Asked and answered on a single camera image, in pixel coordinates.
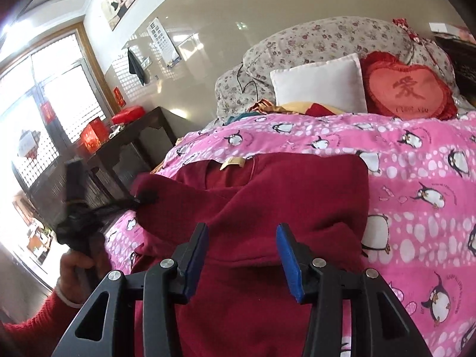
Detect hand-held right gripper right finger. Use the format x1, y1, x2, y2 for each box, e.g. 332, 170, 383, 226
275, 223, 434, 357

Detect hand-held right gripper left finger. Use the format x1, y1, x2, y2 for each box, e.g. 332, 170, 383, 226
50, 222, 209, 357

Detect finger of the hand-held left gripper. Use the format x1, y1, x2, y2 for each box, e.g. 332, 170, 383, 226
91, 191, 157, 218

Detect dark red sweater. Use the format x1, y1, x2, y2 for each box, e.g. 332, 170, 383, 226
129, 152, 369, 357

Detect person's left forearm red sleeve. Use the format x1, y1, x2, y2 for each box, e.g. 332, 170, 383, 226
0, 291, 82, 357

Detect pile of colourful clothes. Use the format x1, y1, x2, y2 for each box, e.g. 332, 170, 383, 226
222, 98, 350, 126

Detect person's left hand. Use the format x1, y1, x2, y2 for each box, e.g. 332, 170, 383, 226
59, 249, 90, 307

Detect dark wooden table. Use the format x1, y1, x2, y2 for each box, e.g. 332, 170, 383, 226
32, 106, 178, 228

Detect red box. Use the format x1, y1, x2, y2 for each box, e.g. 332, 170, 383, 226
79, 116, 109, 154

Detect red bag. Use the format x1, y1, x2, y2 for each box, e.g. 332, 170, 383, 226
110, 105, 145, 125

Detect wooden framed window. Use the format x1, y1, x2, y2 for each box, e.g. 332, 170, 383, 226
0, 21, 113, 231

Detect dark hanging cloth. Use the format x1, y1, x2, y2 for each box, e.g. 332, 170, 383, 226
127, 47, 147, 86

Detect pink penguin printed blanket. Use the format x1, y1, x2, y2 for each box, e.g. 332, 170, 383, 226
104, 109, 476, 357

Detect white pillow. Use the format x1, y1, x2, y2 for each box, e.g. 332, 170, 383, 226
270, 53, 369, 114

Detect red heart cushion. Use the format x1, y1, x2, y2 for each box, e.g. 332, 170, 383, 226
359, 51, 459, 121

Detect dark wooden cabinet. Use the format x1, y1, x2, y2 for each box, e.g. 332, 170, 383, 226
434, 33, 476, 102

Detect red fabric ornament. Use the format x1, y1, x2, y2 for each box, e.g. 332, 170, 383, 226
392, 17, 423, 44

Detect white box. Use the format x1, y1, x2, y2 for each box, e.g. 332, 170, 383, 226
428, 22, 474, 38

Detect wall calendar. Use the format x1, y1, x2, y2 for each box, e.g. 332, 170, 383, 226
146, 17, 181, 68

